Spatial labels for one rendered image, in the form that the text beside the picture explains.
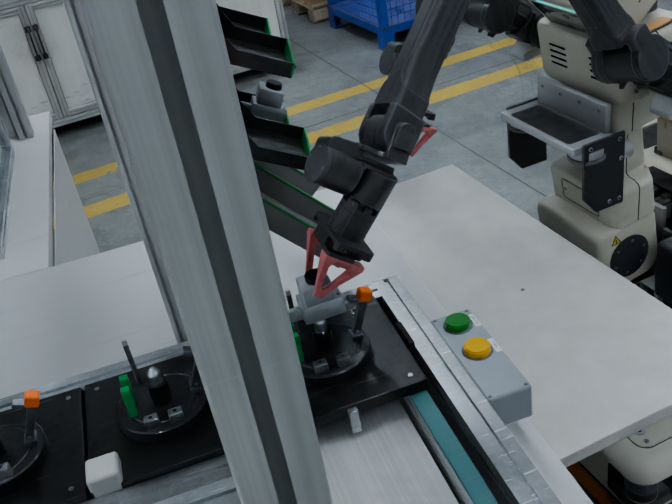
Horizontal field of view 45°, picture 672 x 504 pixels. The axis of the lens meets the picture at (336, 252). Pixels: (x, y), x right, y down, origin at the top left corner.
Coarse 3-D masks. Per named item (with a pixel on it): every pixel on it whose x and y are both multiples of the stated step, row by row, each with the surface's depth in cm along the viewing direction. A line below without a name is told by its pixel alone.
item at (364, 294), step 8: (360, 288) 121; (368, 288) 122; (352, 296) 122; (360, 296) 121; (368, 296) 121; (360, 304) 122; (360, 312) 122; (360, 320) 123; (352, 328) 124; (360, 328) 124
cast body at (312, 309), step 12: (300, 276) 120; (312, 276) 118; (300, 288) 118; (312, 288) 117; (336, 288) 121; (300, 300) 120; (312, 300) 118; (324, 300) 118; (336, 300) 119; (288, 312) 120; (300, 312) 120; (312, 312) 119; (324, 312) 119; (336, 312) 120
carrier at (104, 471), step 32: (128, 352) 120; (96, 384) 129; (128, 384) 118; (160, 384) 117; (96, 416) 122; (128, 416) 118; (160, 416) 117; (192, 416) 116; (96, 448) 116; (128, 448) 115; (160, 448) 114; (192, 448) 113; (96, 480) 108; (128, 480) 110
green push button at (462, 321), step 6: (450, 318) 128; (456, 318) 128; (462, 318) 128; (468, 318) 128; (450, 324) 127; (456, 324) 127; (462, 324) 127; (468, 324) 127; (450, 330) 127; (456, 330) 127; (462, 330) 127
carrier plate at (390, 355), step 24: (384, 312) 133; (384, 336) 127; (384, 360) 123; (408, 360) 122; (360, 384) 119; (384, 384) 118; (408, 384) 117; (312, 408) 116; (336, 408) 115; (360, 408) 116
